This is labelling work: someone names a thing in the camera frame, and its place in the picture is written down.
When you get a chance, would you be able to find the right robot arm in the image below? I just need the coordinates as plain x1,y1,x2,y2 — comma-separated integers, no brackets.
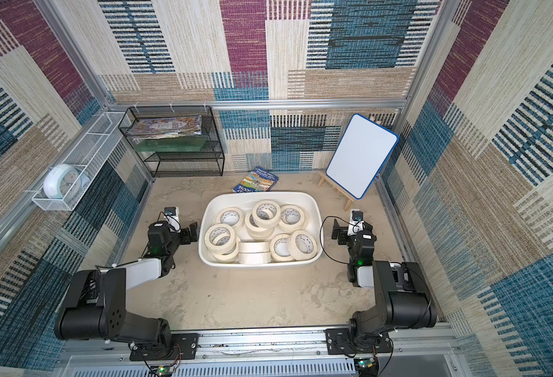
325,221,437,358

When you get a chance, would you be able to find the wooden easel stand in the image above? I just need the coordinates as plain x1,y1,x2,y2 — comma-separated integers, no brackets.
317,171,357,211

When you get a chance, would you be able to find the black wire shelf rack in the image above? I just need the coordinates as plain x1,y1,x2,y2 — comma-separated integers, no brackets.
119,105,225,178

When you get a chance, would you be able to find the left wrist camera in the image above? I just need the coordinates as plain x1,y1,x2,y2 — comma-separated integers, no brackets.
163,207,181,232

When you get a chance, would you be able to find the masking tape roll nine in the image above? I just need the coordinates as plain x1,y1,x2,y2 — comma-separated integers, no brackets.
270,233,295,262

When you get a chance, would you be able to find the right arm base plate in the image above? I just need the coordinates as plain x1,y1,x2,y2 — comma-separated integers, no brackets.
324,328,394,358

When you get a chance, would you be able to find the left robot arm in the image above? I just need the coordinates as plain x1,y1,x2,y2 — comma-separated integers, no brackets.
54,221,199,361

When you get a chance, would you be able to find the masking tape roll ten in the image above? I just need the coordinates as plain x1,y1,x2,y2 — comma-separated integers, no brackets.
287,230,318,261

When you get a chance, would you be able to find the colourful puzzle box on shelf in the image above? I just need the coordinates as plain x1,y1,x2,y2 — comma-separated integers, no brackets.
125,116,202,139

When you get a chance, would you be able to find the white round alarm clock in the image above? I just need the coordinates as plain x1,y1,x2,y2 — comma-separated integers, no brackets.
43,163,91,201

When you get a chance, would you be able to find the masking tape roll two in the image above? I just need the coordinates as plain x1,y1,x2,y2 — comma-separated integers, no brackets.
251,200,281,229

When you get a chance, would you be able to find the masking tape roll eight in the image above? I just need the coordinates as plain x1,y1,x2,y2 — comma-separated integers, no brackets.
238,253,272,265

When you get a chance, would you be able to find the masking tape roll four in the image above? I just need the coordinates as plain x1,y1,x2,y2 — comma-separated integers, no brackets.
245,212,274,241

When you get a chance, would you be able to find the masking tape roll seven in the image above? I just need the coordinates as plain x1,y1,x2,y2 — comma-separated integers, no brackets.
238,241,270,254

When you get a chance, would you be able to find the blue treehouse book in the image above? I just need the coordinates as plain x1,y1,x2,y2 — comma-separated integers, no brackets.
233,167,279,193

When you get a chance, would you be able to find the green board on shelf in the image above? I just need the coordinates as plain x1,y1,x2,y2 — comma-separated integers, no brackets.
134,137,207,152

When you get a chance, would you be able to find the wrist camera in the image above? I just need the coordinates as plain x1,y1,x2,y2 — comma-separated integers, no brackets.
163,207,181,232
347,210,364,236

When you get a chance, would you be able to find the masking tape roll six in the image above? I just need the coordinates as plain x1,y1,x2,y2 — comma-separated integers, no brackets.
212,241,239,263

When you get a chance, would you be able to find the white wire wall basket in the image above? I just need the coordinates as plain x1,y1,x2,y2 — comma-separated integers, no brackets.
32,112,123,211

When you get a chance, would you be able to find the white plastic storage box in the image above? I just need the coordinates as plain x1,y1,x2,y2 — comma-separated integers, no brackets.
199,192,324,269

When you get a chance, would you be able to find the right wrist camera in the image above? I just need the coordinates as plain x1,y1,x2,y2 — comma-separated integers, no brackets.
347,210,364,236

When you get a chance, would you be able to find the blue framed whiteboard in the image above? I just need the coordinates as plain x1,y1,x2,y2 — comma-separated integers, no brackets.
326,114,399,199

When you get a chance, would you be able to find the masking tape roll five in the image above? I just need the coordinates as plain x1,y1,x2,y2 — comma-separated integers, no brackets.
204,223,236,255

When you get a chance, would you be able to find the masking tape roll one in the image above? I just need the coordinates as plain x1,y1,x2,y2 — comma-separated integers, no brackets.
215,207,245,230

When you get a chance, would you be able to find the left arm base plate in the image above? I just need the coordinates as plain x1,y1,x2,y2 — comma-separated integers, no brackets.
130,333,199,362

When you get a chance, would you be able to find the masking tape roll three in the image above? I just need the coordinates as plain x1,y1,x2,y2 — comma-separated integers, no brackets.
278,204,307,234

